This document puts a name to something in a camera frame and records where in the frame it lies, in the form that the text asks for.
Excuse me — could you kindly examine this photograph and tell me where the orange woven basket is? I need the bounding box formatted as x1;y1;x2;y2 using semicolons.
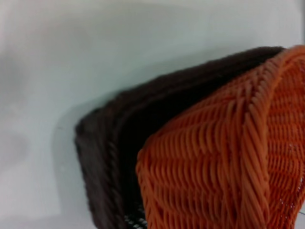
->
135;44;305;229

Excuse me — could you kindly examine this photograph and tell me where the dark brown woven basket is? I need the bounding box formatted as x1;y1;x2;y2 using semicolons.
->
73;46;286;229

